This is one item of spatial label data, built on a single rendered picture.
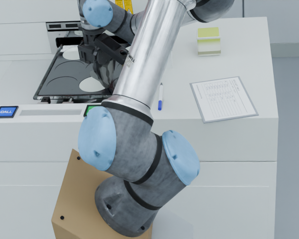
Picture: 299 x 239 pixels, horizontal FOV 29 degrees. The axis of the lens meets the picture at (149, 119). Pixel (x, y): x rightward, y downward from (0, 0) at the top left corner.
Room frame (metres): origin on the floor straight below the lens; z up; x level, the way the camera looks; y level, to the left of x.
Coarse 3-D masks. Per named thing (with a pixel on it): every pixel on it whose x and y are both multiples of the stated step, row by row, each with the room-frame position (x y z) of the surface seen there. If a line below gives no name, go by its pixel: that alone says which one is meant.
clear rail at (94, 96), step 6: (36, 96) 1.60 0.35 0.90; (42, 96) 1.60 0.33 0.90; (48, 96) 1.59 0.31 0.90; (54, 96) 1.59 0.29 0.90; (60, 96) 1.58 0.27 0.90; (66, 96) 1.58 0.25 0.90; (72, 96) 1.58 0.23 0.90; (78, 96) 1.57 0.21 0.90; (84, 96) 1.57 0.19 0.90; (90, 96) 1.57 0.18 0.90; (96, 96) 1.56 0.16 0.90; (102, 96) 1.56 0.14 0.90; (108, 96) 1.56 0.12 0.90
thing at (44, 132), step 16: (16, 112) 1.42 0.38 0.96; (32, 112) 1.42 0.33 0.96; (48, 112) 1.41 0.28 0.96; (64, 112) 1.40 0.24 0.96; (80, 112) 1.39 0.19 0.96; (0, 128) 1.38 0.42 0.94; (16, 128) 1.38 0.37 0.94; (32, 128) 1.37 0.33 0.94; (48, 128) 1.36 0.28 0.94; (64, 128) 1.35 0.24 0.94; (0, 144) 1.39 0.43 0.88; (16, 144) 1.38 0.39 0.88; (32, 144) 1.37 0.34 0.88; (48, 144) 1.36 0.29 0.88; (64, 144) 1.35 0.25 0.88; (0, 160) 1.39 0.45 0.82; (16, 160) 1.38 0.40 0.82; (32, 160) 1.37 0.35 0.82; (48, 160) 1.36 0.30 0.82; (64, 160) 1.35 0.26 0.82
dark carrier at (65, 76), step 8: (64, 48) 1.92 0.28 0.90; (56, 64) 1.80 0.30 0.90; (64, 64) 1.80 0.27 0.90; (72, 64) 1.79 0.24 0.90; (80, 64) 1.79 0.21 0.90; (88, 64) 1.78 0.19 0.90; (120, 64) 1.75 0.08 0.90; (56, 72) 1.75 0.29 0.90; (64, 72) 1.75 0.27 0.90; (72, 72) 1.74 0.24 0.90; (80, 72) 1.73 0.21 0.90; (88, 72) 1.73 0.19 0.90; (120, 72) 1.70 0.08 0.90; (48, 80) 1.70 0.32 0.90; (56, 80) 1.70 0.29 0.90; (64, 80) 1.69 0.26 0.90; (72, 80) 1.68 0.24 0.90; (80, 80) 1.68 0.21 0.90; (112, 80) 1.65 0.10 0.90; (48, 88) 1.65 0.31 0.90; (56, 88) 1.64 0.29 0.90; (64, 88) 1.64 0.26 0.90; (72, 88) 1.63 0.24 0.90; (112, 88) 1.60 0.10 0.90
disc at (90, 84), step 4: (84, 80) 1.67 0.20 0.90; (88, 80) 1.67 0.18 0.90; (92, 80) 1.67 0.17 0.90; (96, 80) 1.66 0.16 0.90; (80, 84) 1.65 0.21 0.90; (84, 84) 1.65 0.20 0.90; (88, 84) 1.64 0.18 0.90; (92, 84) 1.64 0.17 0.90; (96, 84) 1.64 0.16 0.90; (100, 84) 1.63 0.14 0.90; (80, 88) 1.62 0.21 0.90; (84, 88) 1.62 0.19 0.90; (88, 88) 1.62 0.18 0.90; (92, 88) 1.62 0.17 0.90; (96, 88) 1.61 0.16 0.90; (100, 88) 1.61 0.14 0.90; (104, 88) 1.61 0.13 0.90
